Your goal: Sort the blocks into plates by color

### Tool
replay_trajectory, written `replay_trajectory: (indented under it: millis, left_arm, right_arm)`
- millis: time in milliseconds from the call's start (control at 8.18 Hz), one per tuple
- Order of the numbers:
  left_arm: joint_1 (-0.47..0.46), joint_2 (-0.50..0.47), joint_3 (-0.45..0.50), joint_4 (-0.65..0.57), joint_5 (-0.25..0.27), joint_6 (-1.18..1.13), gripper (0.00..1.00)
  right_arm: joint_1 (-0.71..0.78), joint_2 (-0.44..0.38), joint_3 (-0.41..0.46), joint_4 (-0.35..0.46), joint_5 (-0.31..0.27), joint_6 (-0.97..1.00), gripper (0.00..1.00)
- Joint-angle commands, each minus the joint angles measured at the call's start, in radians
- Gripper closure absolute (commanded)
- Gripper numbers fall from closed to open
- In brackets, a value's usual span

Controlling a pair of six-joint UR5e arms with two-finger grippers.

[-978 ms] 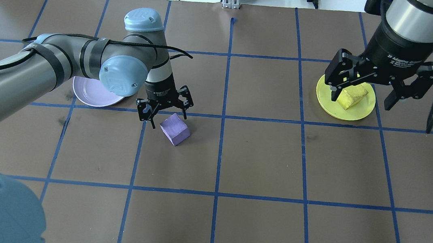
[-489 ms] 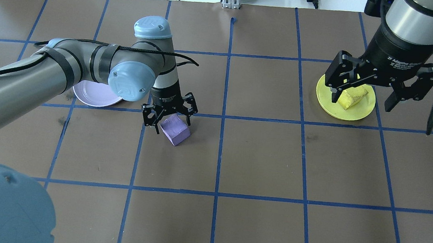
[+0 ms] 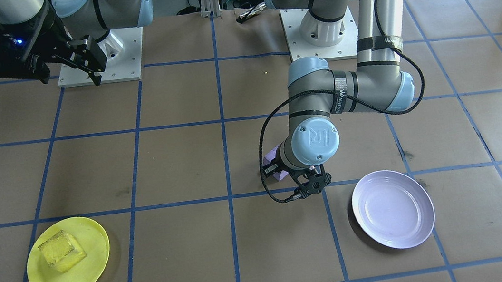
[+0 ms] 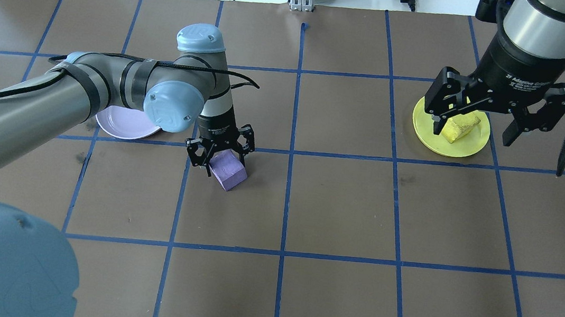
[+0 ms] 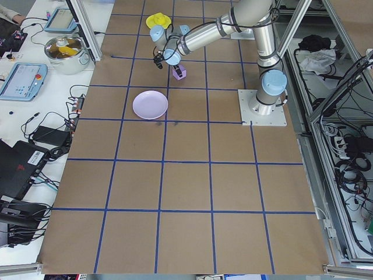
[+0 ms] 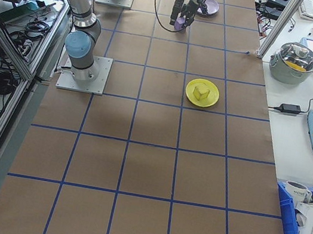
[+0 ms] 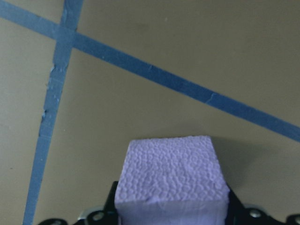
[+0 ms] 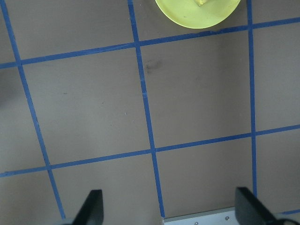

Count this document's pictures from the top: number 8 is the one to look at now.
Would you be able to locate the yellow plate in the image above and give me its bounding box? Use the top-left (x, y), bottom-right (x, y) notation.
top-left (154, 0), bottom-right (242, 30)

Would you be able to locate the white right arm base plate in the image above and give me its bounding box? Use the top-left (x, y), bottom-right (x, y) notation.
top-left (162, 207), bottom-right (237, 225)

